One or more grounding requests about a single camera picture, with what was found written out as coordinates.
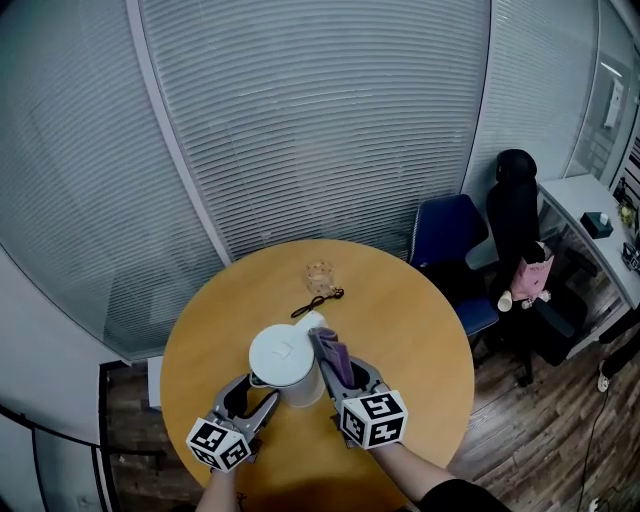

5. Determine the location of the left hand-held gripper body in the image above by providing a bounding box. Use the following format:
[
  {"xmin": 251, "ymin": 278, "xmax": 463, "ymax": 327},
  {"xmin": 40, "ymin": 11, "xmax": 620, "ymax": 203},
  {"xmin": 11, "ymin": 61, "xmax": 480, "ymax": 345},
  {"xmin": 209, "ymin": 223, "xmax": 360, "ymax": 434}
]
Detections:
[{"xmin": 185, "ymin": 405, "xmax": 262, "ymax": 471}]

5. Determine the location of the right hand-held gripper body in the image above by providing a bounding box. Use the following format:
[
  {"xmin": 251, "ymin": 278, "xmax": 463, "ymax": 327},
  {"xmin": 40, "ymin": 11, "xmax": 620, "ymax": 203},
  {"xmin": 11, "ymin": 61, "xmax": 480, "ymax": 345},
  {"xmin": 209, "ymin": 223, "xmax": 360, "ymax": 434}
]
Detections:
[{"xmin": 329, "ymin": 383, "xmax": 409, "ymax": 451}]

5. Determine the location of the purple and grey cloth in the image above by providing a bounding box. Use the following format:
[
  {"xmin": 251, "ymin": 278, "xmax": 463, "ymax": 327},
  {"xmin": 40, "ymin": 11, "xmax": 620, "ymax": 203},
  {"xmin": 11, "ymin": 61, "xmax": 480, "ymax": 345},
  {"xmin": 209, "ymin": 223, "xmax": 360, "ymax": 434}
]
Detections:
[{"xmin": 312, "ymin": 327, "xmax": 357, "ymax": 390}]

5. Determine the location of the white electric kettle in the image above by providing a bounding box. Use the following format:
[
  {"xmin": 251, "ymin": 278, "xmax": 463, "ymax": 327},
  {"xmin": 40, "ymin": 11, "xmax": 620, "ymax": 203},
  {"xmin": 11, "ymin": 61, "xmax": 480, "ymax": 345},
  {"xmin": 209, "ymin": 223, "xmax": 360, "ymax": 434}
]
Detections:
[{"xmin": 248, "ymin": 310, "xmax": 330, "ymax": 409}]

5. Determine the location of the person's left forearm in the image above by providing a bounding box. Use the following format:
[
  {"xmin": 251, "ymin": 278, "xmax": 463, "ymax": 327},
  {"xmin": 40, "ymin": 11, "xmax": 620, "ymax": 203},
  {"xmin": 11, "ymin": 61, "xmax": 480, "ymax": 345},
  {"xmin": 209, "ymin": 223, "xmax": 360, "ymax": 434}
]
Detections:
[{"xmin": 193, "ymin": 467, "xmax": 242, "ymax": 512}]

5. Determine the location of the person's right forearm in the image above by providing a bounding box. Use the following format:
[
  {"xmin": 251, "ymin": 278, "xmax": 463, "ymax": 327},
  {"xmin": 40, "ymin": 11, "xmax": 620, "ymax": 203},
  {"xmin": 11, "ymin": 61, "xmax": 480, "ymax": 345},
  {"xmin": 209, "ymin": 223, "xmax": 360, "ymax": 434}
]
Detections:
[{"xmin": 372, "ymin": 442, "xmax": 511, "ymax": 512}]

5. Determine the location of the white low cabinet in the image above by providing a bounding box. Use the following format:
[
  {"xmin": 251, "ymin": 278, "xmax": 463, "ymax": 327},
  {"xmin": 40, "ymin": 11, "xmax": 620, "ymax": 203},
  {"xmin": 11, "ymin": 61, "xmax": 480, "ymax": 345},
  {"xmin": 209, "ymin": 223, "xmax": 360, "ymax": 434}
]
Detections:
[{"xmin": 147, "ymin": 355, "xmax": 164, "ymax": 411}]

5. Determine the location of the black bag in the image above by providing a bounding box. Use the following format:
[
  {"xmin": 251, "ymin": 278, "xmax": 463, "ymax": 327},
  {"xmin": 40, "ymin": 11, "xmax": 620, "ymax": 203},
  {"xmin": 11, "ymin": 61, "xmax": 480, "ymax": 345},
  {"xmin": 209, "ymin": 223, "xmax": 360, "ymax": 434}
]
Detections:
[{"xmin": 419, "ymin": 259, "xmax": 489, "ymax": 304}]

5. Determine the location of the blue chair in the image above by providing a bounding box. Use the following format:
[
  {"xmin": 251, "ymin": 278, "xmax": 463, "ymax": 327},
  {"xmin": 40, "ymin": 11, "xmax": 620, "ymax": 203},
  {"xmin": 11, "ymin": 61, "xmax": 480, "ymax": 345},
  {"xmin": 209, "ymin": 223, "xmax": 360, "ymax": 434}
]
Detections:
[{"xmin": 407, "ymin": 193, "xmax": 501, "ymax": 351}]

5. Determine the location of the black office chair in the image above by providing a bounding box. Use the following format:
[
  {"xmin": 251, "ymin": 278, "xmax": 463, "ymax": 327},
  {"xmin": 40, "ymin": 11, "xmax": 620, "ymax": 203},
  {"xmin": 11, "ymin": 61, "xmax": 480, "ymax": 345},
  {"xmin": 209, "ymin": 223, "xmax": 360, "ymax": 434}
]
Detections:
[{"xmin": 485, "ymin": 148, "xmax": 589, "ymax": 389}]

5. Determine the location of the white desk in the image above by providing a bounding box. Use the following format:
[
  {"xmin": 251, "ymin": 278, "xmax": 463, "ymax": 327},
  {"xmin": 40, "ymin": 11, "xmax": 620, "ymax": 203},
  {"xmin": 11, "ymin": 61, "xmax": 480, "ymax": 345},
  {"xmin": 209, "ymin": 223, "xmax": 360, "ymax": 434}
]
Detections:
[{"xmin": 537, "ymin": 173, "xmax": 640, "ymax": 346}]

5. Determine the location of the dark tissue box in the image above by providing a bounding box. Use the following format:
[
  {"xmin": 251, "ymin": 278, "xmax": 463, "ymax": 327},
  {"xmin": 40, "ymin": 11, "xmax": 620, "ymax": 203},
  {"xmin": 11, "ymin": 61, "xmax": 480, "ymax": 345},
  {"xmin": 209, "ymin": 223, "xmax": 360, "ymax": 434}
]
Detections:
[{"xmin": 579, "ymin": 211, "xmax": 615, "ymax": 239}]

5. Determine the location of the black cord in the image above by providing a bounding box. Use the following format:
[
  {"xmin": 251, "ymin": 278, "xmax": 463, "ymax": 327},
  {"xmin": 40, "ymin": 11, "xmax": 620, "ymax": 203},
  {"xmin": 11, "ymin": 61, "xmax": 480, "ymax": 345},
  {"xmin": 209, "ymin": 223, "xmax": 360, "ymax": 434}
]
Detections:
[{"xmin": 290, "ymin": 287, "xmax": 346, "ymax": 319}]

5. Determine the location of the black floor cable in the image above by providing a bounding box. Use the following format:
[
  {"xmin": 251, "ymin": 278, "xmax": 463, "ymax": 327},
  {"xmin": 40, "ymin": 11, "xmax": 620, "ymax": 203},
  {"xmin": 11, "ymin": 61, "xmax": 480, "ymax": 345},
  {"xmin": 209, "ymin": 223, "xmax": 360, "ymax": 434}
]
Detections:
[{"xmin": 582, "ymin": 392, "xmax": 609, "ymax": 506}]

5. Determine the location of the white door handle plate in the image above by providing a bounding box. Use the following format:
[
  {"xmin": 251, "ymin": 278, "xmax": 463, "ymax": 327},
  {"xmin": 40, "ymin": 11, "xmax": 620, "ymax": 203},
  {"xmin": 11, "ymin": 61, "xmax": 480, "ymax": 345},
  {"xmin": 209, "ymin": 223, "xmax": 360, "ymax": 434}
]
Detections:
[{"xmin": 602, "ymin": 77, "xmax": 626, "ymax": 130}]

